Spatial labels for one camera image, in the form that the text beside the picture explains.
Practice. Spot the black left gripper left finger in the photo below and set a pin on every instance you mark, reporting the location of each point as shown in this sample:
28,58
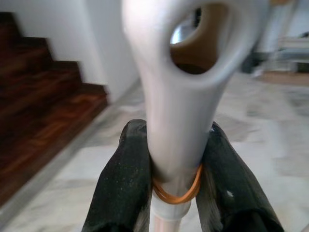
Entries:
120,181

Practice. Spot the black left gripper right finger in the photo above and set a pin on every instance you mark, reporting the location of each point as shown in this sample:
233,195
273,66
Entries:
231,193

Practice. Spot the orange rubber band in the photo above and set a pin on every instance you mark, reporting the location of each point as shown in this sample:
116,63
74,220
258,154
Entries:
173,200

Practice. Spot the dark wooden staircase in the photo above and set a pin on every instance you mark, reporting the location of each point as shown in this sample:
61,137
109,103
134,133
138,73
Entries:
36,96

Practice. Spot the light wooden plank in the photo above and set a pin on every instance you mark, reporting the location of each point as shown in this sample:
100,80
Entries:
285,78

